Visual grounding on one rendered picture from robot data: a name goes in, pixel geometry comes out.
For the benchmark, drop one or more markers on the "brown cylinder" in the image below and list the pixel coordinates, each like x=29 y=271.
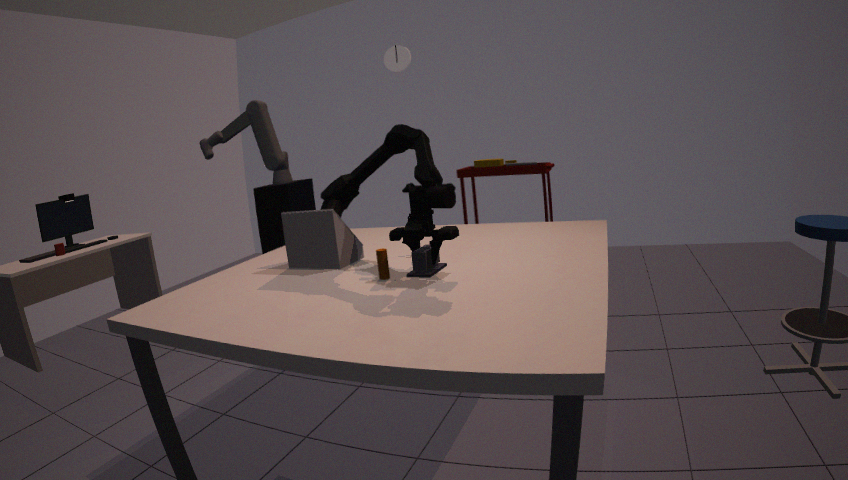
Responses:
x=382 y=263

